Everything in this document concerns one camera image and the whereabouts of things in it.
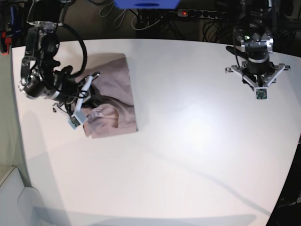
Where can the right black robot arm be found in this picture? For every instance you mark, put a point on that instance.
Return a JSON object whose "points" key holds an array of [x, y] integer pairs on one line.
{"points": [[39, 76]]}

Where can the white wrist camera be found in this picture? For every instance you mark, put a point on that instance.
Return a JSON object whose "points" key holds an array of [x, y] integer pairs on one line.
{"points": [[261, 93], [77, 119]]}

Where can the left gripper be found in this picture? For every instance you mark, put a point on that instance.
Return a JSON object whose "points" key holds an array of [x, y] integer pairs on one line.
{"points": [[256, 78]]}

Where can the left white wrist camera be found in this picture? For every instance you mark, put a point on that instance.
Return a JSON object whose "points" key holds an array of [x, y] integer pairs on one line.
{"points": [[261, 93]]}

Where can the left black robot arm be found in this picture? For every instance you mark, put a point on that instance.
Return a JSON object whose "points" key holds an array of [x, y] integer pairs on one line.
{"points": [[253, 42]]}

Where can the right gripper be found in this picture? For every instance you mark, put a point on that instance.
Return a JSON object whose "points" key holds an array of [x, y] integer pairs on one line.
{"points": [[85, 97]]}

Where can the mauve t-shirt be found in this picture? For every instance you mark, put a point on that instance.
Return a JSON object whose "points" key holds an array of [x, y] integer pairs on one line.
{"points": [[114, 113]]}

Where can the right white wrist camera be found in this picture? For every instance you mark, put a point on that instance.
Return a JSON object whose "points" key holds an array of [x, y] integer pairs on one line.
{"points": [[77, 119]]}

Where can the blue box at top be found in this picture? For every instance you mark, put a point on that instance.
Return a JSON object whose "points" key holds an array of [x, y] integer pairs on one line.
{"points": [[146, 4]]}

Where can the grey power strip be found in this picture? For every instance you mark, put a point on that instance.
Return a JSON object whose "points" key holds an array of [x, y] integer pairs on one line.
{"points": [[202, 14]]}

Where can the white side table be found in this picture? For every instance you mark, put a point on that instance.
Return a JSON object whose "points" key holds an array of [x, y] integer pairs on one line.
{"points": [[18, 203]]}

